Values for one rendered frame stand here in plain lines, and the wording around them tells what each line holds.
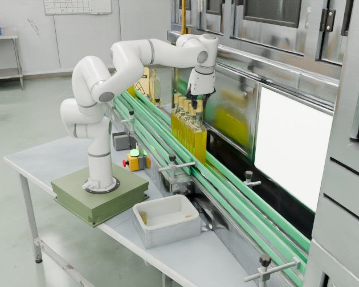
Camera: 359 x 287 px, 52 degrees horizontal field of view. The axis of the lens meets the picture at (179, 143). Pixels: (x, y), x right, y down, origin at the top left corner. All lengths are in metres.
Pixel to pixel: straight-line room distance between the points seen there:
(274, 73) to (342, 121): 0.73
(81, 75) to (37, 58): 6.04
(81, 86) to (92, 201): 0.48
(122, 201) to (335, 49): 0.99
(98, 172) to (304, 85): 0.87
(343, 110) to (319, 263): 0.27
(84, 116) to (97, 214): 0.40
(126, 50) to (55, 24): 6.07
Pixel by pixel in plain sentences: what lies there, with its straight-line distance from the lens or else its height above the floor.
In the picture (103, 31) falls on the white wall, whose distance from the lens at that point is 7.39.
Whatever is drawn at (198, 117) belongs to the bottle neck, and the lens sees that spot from 1.53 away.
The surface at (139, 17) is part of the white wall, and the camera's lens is 7.54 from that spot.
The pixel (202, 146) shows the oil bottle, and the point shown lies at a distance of 1.57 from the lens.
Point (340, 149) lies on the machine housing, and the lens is 0.59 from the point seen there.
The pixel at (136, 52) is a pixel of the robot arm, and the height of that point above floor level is 1.44.
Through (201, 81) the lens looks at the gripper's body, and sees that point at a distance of 1.44.
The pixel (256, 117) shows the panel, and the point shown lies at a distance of 1.39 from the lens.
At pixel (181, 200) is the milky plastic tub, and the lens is 1.52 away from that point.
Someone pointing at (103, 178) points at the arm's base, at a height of 0.89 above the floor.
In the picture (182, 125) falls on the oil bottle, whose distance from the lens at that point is 1.65.
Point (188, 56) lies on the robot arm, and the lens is 1.27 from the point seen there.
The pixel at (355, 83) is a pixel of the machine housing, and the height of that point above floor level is 1.52.
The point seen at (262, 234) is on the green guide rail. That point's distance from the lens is 1.18.
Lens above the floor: 1.64
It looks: 24 degrees down
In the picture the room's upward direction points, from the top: straight up
